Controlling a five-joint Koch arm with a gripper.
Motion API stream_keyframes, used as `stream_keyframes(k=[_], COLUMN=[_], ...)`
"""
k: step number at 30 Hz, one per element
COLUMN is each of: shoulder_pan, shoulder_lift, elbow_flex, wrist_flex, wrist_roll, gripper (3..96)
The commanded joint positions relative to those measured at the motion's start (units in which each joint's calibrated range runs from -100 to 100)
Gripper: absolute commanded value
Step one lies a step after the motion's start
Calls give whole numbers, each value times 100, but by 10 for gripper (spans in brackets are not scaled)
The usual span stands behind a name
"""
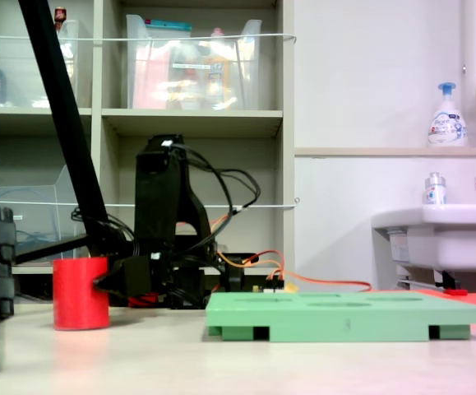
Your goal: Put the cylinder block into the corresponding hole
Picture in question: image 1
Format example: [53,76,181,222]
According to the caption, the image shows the red cylinder block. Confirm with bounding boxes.
[52,257,111,332]

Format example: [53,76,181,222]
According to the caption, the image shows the empty clear plastic bin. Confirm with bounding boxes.
[0,164,91,267]

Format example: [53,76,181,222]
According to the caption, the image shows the circuit board with connectors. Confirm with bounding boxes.
[252,278,298,295]

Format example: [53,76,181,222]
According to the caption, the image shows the green shape sorter board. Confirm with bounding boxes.
[205,290,476,343]

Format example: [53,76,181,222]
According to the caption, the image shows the beige shelf unit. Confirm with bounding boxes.
[0,0,297,306]

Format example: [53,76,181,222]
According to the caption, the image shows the black tripod leg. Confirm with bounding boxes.
[13,0,136,308]

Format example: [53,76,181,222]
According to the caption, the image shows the large clear storage bin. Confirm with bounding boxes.
[125,14,263,111]

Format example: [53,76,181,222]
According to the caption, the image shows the pink-capped bottle orange label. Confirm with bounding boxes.
[203,27,233,109]

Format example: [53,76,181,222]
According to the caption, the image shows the clear bin with dark bottle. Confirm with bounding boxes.
[0,19,81,109]

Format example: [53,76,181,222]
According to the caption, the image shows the teal-edged pouch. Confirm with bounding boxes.
[145,18,193,39]

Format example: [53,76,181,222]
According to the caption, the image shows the small clear sanitizer bottle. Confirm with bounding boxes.
[423,171,448,206]

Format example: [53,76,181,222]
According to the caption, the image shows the white sink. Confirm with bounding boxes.
[371,203,476,273]

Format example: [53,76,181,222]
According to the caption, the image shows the white blue foam soap bottle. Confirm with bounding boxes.
[427,81,469,148]

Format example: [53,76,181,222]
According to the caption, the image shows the red orange wire coil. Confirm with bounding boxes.
[127,290,169,309]

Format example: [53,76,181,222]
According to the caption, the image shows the long orange cable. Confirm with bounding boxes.
[210,213,372,294]

